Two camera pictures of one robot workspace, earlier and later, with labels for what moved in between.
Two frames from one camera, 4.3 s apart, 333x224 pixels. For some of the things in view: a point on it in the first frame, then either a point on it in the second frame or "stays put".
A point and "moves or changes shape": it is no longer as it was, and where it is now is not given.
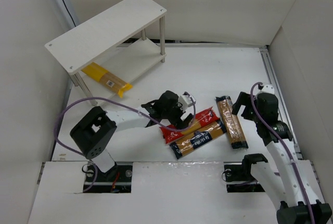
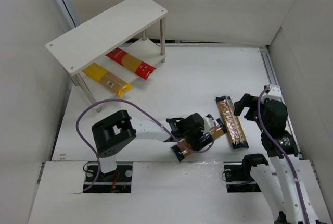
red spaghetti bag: [206, 116] moves or changes shape
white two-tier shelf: [104, 53] stays put
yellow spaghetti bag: [106, 78] stays put
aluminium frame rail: [270, 72] stays put
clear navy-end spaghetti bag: [237, 137] stays put
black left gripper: [172, 114] to [202, 140]
